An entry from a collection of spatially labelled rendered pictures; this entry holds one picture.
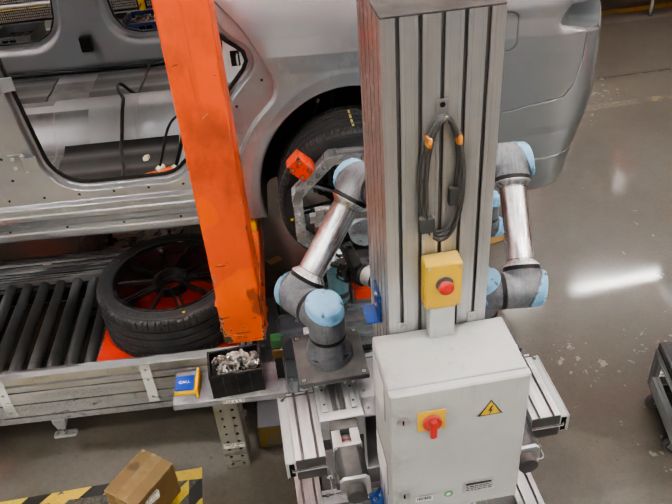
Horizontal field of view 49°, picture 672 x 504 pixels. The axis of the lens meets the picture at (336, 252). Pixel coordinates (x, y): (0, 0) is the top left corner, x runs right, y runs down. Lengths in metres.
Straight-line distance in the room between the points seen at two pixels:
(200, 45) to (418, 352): 1.11
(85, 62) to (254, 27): 2.18
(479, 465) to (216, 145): 1.26
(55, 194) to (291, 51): 1.16
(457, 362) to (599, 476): 1.50
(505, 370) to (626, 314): 2.16
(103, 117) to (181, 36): 1.71
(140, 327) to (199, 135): 1.06
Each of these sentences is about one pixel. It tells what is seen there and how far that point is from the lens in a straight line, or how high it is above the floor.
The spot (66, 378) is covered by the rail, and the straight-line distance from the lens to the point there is 3.25.
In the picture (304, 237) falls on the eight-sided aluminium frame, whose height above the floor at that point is 0.76.
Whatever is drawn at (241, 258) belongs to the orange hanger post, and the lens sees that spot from 2.65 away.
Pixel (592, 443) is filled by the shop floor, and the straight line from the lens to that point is 3.28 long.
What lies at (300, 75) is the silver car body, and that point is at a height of 1.38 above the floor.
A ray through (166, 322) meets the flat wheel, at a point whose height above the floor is 0.50.
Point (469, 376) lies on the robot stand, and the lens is 1.75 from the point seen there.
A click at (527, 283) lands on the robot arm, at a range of 2.33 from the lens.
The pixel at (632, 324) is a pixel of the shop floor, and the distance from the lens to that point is 3.84.
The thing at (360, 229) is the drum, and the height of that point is 0.87.
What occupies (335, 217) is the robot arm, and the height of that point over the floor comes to 1.21.
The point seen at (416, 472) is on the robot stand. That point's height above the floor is 0.94.
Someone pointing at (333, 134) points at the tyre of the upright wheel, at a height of 1.16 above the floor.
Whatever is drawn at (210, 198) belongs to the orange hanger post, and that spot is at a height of 1.20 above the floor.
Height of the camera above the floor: 2.50
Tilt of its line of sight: 37 degrees down
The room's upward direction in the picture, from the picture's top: 5 degrees counter-clockwise
